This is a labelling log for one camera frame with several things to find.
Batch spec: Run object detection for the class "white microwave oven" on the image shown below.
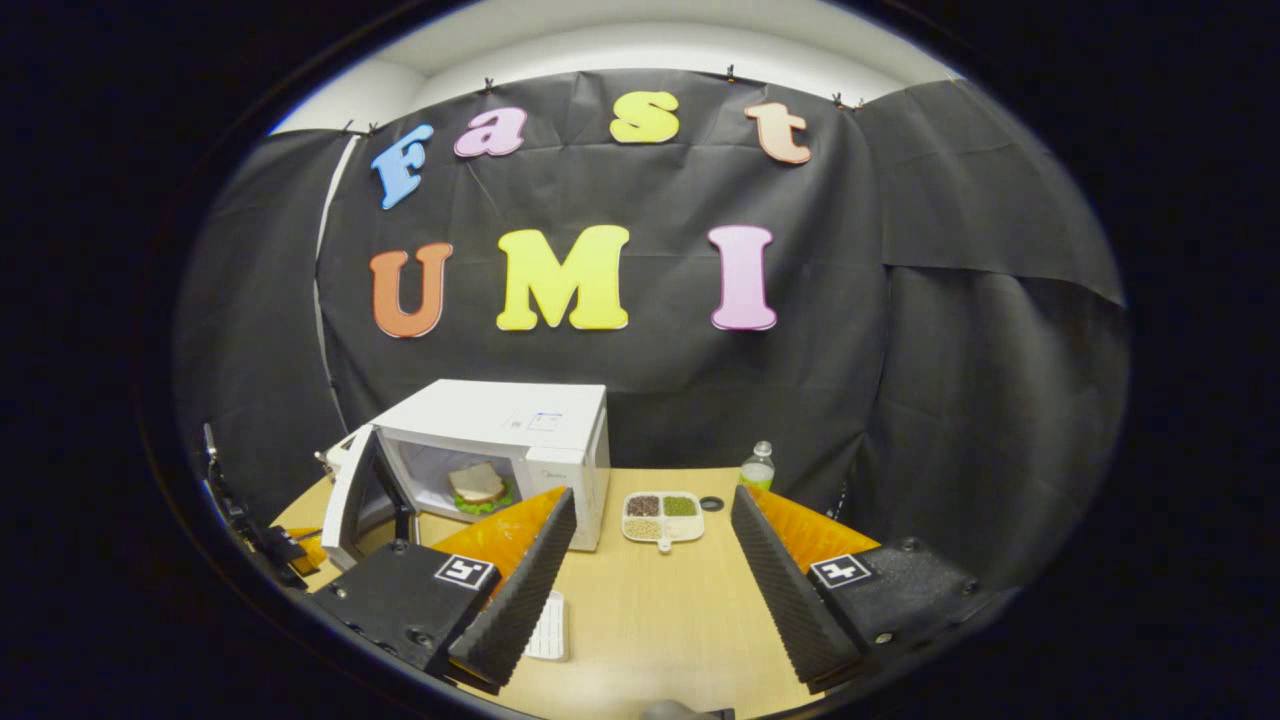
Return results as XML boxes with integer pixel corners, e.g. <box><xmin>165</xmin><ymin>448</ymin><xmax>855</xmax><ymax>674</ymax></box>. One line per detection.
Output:
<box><xmin>320</xmin><ymin>378</ymin><xmax>611</xmax><ymax>573</ymax></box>

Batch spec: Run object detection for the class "divided white plate of grains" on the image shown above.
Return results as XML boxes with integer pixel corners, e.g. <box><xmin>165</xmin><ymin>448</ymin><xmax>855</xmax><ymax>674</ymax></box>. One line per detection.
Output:
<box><xmin>620</xmin><ymin>490</ymin><xmax>706</xmax><ymax>554</ymax></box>

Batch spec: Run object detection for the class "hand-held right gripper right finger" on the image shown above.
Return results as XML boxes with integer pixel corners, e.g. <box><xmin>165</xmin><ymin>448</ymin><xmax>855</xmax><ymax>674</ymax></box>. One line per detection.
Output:
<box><xmin>730</xmin><ymin>484</ymin><xmax>1006</xmax><ymax>694</ymax></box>

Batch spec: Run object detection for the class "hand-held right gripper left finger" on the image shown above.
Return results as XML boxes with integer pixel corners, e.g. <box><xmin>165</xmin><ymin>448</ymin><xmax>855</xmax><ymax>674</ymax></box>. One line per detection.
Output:
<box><xmin>310</xmin><ymin>487</ymin><xmax>579</xmax><ymax>696</ymax></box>

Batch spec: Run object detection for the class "small white rectangular tray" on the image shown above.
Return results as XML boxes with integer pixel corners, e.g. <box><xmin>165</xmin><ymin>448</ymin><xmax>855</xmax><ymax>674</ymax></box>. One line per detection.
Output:
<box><xmin>520</xmin><ymin>590</ymin><xmax>569</xmax><ymax>663</ymax></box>

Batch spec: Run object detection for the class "white toaster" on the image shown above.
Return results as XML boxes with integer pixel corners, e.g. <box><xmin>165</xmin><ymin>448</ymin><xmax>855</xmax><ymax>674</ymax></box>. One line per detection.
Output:
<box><xmin>318</xmin><ymin>430</ymin><xmax>373</xmax><ymax>481</ymax></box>

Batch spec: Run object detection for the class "green drink bottle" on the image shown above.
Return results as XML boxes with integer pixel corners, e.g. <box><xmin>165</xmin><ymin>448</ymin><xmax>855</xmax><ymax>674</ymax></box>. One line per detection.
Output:
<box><xmin>740</xmin><ymin>441</ymin><xmax>776</xmax><ymax>493</ymax></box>

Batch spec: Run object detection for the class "sandwich with lettuce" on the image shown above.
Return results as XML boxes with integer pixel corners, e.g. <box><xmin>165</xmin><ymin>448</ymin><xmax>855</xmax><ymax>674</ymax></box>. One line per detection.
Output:
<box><xmin>447</xmin><ymin>462</ymin><xmax>516</xmax><ymax>517</ymax></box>

